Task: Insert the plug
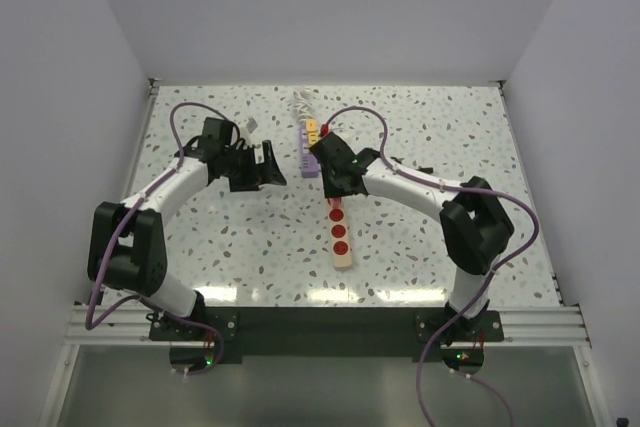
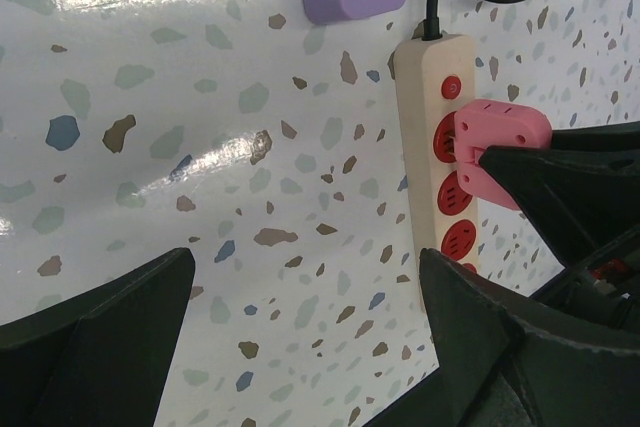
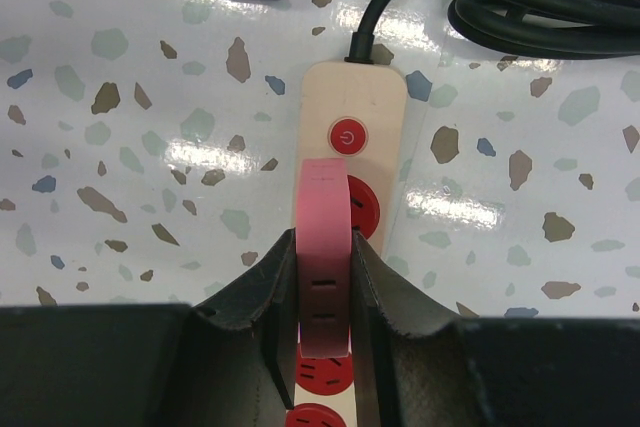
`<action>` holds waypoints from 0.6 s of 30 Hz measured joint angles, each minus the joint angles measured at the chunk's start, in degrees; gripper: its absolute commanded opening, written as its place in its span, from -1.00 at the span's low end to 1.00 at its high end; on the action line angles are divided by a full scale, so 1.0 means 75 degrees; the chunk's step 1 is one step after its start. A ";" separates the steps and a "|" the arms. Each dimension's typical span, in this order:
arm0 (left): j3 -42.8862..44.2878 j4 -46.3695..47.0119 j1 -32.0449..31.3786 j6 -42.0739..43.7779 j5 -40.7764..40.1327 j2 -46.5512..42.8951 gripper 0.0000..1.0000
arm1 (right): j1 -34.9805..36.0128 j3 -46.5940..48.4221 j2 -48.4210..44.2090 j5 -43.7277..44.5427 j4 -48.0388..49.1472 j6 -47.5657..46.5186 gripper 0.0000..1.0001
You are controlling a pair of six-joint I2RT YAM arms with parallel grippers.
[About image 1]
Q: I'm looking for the pink square adapter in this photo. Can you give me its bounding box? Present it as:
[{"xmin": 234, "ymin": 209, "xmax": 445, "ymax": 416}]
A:
[{"xmin": 328, "ymin": 197, "xmax": 344, "ymax": 208}]

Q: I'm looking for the olive yellow charger plug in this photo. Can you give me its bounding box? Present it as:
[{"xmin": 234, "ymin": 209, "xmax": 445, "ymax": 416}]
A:
[{"xmin": 307, "ymin": 131, "xmax": 319, "ymax": 145}]

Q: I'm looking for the white coiled power cord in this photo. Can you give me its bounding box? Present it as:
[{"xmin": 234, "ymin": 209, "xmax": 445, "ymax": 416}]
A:
[{"xmin": 291, "ymin": 87, "xmax": 315, "ymax": 124}]

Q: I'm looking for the black power cord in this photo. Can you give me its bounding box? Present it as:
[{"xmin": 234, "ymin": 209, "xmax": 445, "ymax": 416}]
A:
[{"xmin": 389, "ymin": 156, "xmax": 436, "ymax": 176}]

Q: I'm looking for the purple power strip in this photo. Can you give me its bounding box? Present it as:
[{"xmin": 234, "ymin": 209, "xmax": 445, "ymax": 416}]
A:
[{"xmin": 299, "ymin": 125, "xmax": 320, "ymax": 178}]

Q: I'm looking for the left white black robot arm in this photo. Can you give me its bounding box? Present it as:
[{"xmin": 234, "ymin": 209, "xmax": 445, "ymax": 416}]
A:
[{"xmin": 87, "ymin": 117, "xmax": 287, "ymax": 339}]

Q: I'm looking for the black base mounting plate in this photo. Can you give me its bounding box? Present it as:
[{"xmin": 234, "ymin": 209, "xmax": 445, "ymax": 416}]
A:
[{"xmin": 146, "ymin": 307, "xmax": 505, "ymax": 368}]

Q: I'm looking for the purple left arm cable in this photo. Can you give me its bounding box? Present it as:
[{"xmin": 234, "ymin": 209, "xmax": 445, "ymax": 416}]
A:
[{"xmin": 84, "ymin": 102, "xmax": 236, "ymax": 331}]

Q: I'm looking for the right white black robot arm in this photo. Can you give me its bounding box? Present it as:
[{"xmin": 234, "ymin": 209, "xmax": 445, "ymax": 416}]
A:
[{"xmin": 310, "ymin": 132, "xmax": 514, "ymax": 340}]

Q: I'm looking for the aluminium front frame rail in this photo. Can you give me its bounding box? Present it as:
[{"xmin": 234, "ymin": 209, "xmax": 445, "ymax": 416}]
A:
[{"xmin": 64, "ymin": 306, "xmax": 590, "ymax": 347}]

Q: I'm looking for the beige red power strip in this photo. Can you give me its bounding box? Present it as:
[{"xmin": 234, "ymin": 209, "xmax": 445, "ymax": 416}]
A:
[{"xmin": 327, "ymin": 200, "xmax": 354, "ymax": 271}]

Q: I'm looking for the orange yellow charger plug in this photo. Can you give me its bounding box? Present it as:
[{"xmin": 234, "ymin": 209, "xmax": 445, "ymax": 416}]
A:
[{"xmin": 305, "ymin": 119, "xmax": 318, "ymax": 132}]

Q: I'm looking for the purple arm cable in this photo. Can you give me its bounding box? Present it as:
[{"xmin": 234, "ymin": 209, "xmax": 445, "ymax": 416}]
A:
[
  {"xmin": 84, "ymin": 102, "xmax": 236, "ymax": 331},
  {"xmin": 324, "ymin": 105, "xmax": 541, "ymax": 427}
]

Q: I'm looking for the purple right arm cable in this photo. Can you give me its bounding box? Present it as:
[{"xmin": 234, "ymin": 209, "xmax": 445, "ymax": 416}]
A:
[{"xmin": 324, "ymin": 105, "xmax": 541, "ymax": 427}]

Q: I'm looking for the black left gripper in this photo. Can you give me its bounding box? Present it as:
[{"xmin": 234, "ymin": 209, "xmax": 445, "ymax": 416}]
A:
[{"xmin": 221, "ymin": 139, "xmax": 285, "ymax": 192}]

